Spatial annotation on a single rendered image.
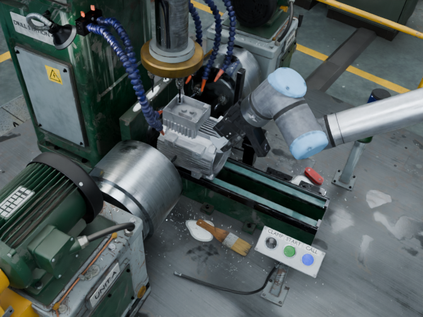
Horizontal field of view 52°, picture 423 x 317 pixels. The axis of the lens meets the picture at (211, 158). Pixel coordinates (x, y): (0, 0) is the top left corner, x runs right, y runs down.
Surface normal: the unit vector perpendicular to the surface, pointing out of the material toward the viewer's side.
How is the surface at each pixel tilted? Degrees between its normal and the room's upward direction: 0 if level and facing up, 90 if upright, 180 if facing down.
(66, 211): 61
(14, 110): 0
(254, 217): 90
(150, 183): 40
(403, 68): 0
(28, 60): 90
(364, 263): 0
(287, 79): 25
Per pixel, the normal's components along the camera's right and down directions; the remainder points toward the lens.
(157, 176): 0.61, -0.30
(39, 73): -0.46, 0.62
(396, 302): 0.06, -0.69
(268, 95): -0.73, 0.25
